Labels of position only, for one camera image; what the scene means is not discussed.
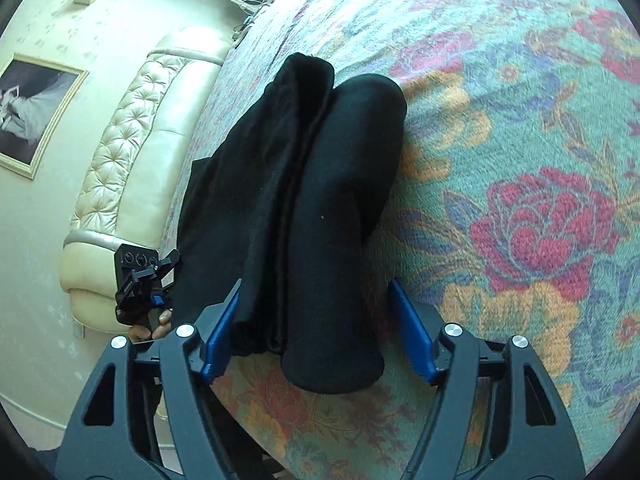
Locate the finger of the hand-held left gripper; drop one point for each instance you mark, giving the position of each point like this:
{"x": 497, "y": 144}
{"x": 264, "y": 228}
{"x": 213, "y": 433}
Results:
{"x": 158, "y": 301}
{"x": 167, "y": 264}

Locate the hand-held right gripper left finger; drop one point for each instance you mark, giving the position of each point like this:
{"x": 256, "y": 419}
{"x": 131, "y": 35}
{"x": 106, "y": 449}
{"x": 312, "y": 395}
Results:
{"x": 220, "y": 335}

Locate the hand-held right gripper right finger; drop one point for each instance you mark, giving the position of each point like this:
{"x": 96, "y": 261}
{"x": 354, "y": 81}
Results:
{"x": 412, "y": 330}

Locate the black pants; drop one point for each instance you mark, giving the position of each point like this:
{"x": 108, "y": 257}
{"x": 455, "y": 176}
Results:
{"x": 325, "y": 210}

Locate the person's left hand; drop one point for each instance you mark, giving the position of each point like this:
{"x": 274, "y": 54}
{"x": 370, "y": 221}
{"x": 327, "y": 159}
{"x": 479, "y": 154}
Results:
{"x": 157, "y": 329}

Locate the cream tufted headboard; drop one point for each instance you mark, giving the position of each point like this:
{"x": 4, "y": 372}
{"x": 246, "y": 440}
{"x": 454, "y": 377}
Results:
{"x": 135, "y": 160}

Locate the framed picture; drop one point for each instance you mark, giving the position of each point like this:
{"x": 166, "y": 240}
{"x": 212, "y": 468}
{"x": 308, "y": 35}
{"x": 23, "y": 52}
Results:
{"x": 35, "y": 110}

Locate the floral bedspread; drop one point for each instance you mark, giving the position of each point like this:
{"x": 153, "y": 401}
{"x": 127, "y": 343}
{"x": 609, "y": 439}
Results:
{"x": 500, "y": 135}

